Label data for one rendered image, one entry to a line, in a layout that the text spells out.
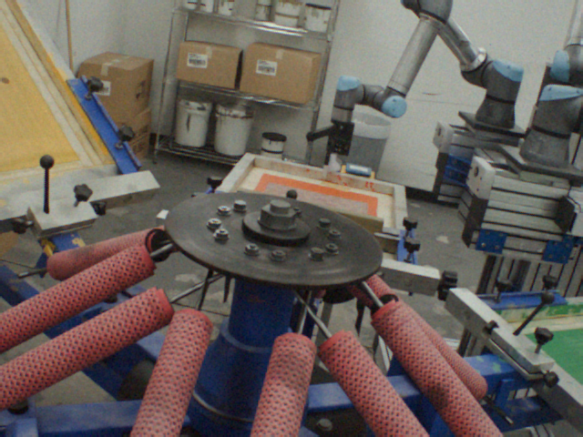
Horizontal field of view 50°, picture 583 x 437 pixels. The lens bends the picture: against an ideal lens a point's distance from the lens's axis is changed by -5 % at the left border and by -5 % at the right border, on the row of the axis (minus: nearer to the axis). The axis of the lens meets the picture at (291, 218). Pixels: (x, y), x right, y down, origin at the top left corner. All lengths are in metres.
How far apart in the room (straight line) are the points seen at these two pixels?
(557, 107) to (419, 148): 3.59
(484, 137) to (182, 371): 1.87
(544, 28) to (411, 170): 1.58
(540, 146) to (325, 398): 1.17
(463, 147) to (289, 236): 1.65
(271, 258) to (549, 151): 1.31
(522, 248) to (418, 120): 3.43
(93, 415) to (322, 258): 0.40
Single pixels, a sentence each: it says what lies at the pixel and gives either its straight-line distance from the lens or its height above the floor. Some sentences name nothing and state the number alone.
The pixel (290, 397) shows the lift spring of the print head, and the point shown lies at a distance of 0.72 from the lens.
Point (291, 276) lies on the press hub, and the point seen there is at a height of 1.31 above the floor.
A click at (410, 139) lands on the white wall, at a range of 5.47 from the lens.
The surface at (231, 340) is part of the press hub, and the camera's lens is 0.92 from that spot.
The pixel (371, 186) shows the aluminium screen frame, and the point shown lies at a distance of 2.32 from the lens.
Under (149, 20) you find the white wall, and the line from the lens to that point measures 5.68.
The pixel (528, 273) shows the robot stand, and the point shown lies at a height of 0.83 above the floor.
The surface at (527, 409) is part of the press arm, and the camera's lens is 1.40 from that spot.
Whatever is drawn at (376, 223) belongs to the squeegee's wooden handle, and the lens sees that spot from 1.75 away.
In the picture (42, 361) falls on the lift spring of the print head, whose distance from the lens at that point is 0.81.
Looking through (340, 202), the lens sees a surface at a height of 0.96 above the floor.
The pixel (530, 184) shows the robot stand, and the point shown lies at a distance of 1.99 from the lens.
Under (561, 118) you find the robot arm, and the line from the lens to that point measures 1.98.
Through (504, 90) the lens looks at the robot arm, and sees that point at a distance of 2.43.
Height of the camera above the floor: 1.64
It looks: 21 degrees down
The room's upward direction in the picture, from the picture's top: 11 degrees clockwise
